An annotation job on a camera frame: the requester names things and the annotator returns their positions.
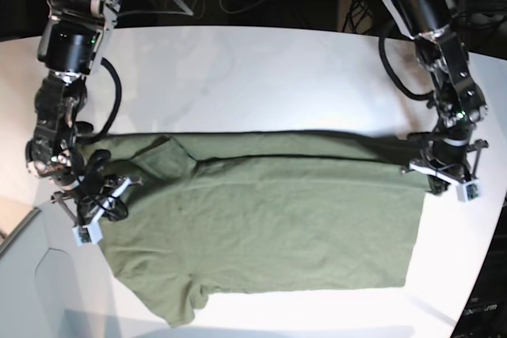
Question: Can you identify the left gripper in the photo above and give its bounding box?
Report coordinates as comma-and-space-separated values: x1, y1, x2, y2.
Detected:
400, 139, 490, 196

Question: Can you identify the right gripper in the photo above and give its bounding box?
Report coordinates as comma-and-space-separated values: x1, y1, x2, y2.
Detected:
51, 175, 143, 227

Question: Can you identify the olive green t-shirt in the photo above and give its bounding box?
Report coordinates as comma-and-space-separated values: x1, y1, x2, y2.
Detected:
81, 132, 429, 327

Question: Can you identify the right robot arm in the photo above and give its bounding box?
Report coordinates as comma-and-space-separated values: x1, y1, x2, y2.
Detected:
25, 0, 128, 226

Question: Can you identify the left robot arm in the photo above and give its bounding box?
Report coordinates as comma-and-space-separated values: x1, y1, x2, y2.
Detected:
379, 0, 489, 203

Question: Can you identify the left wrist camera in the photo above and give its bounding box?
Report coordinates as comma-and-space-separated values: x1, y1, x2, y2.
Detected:
456, 179, 482, 203

